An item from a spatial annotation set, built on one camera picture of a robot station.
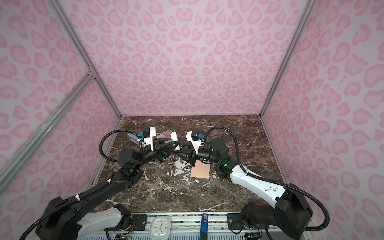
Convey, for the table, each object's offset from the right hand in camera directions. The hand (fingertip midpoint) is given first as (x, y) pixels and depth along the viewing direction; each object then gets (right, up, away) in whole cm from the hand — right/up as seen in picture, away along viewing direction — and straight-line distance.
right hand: (177, 150), depth 64 cm
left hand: (+1, +4, -3) cm, 5 cm away
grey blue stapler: (-35, +3, +39) cm, 52 cm away
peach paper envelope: (+11, -16, +26) cm, 33 cm away
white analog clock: (-8, -37, +5) cm, 38 cm away
